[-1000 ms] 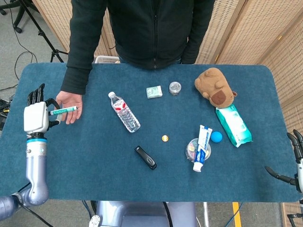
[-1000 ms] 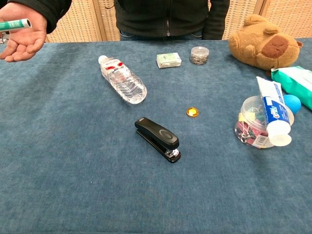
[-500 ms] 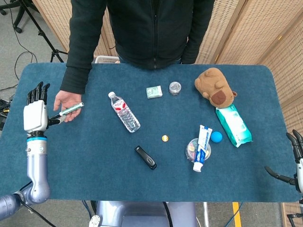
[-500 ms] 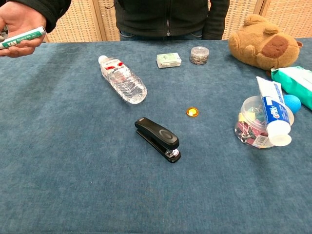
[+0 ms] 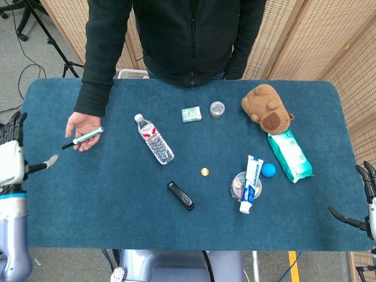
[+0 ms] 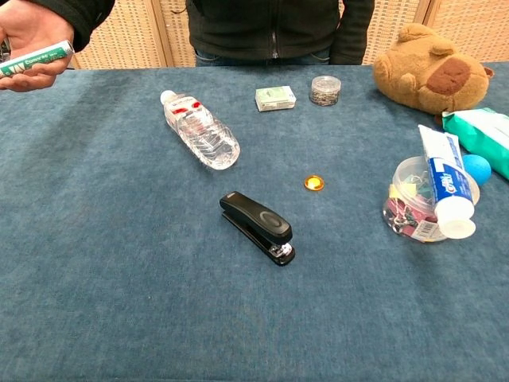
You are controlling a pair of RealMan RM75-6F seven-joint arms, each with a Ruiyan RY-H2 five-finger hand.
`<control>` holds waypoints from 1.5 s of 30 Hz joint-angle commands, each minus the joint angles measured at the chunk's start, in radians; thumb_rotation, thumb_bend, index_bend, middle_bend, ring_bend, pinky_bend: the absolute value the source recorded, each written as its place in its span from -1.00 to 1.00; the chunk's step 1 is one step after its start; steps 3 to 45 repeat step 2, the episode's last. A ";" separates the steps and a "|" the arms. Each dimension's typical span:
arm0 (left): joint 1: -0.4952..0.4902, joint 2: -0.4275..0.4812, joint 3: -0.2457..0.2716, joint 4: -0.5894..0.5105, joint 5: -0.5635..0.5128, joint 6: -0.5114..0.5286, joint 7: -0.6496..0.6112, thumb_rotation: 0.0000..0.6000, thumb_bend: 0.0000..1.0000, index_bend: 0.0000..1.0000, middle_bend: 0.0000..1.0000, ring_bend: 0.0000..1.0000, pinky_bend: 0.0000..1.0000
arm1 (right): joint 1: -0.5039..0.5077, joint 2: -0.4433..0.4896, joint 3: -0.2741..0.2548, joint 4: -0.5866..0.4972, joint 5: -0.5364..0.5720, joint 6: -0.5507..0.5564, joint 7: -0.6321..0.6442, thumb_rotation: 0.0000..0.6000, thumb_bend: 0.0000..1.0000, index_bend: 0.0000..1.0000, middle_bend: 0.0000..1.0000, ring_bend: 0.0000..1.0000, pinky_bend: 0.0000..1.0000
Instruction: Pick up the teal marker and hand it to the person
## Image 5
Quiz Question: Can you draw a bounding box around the black stapler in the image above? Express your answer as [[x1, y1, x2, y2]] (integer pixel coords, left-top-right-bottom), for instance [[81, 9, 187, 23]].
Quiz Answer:
[[166, 181, 195, 212]]

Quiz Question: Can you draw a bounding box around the blue foam ball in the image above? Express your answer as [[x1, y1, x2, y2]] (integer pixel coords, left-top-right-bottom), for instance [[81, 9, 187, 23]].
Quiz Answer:
[[261, 162, 277, 178]]

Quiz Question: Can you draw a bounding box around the small green white box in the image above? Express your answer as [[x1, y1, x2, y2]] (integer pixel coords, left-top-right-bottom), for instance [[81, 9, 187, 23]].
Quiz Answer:
[[181, 106, 203, 123]]

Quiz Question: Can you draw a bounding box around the clear jar of paper clips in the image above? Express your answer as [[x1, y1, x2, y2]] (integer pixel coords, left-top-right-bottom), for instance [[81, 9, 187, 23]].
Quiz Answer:
[[209, 100, 227, 119]]

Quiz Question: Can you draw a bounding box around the white table leg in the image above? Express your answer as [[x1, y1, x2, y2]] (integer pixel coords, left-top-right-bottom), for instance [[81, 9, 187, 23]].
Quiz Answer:
[[251, 251, 261, 282]]

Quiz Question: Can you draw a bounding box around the grey robot torso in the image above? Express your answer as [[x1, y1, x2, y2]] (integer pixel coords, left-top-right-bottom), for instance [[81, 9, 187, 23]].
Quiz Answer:
[[110, 249, 246, 282]]

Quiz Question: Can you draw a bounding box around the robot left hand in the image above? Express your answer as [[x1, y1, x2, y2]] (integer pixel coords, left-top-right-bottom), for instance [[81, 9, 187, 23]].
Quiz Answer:
[[0, 110, 59, 190]]

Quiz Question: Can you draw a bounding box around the blue table cloth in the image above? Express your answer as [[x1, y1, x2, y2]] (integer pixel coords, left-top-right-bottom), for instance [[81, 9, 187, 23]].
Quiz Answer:
[[21, 78, 374, 252]]

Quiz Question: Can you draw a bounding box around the black tripod stand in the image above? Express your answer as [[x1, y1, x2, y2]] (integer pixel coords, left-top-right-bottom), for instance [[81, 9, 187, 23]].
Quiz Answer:
[[25, 0, 85, 79]]

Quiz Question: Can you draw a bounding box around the person's left forearm black sleeve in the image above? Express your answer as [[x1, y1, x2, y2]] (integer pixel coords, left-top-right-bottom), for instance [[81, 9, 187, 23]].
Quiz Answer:
[[224, 29, 265, 80]]

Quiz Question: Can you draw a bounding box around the green white marker pen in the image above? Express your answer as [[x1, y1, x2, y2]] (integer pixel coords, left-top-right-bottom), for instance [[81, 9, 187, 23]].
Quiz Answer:
[[61, 126, 105, 150]]

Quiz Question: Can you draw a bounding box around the brown capybara plush toy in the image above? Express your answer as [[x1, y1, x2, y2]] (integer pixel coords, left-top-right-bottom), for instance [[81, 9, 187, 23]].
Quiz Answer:
[[241, 83, 296, 136]]

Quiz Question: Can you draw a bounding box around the clear plastic water bottle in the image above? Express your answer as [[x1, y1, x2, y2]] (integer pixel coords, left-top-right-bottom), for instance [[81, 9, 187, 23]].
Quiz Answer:
[[134, 113, 175, 166]]

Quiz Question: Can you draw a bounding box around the clear jar of binder clips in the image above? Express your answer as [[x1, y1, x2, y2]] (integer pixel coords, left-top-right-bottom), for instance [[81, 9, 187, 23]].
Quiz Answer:
[[230, 171, 263, 202]]

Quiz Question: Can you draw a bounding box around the person's right forearm black sleeve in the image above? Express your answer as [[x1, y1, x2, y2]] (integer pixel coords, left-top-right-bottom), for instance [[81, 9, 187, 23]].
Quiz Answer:
[[73, 52, 118, 118]]

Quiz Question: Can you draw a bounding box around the green wet wipes pack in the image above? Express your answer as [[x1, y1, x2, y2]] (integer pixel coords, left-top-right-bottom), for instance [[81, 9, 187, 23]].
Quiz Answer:
[[267, 129, 314, 184]]

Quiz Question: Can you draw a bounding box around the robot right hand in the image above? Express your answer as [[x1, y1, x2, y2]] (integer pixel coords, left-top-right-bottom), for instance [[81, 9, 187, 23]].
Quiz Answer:
[[328, 160, 376, 241]]

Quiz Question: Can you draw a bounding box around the person's torso black jacket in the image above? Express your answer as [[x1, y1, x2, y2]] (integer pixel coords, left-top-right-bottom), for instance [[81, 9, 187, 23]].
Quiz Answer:
[[88, 0, 268, 87]]

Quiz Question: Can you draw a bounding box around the black floor cable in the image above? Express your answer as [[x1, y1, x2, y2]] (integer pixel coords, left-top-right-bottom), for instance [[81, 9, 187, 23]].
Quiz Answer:
[[0, 5, 48, 114]]

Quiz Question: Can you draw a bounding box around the person's right hand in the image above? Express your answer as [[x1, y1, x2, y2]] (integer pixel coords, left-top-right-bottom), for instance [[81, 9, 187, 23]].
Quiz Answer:
[[65, 111, 102, 152]]

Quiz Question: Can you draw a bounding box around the white blue toothpaste tube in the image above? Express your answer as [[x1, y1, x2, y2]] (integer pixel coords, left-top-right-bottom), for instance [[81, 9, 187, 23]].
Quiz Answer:
[[239, 155, 264, 214]]

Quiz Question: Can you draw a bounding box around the white plastic basket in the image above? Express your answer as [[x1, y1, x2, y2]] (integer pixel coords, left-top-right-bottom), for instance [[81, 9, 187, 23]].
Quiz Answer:
[[113, 69, 150, 80]]

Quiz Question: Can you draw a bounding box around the black office chair base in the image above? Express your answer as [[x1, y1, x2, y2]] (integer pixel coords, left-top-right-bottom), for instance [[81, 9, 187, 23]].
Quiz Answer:
[[0, 0, 33, 42]]

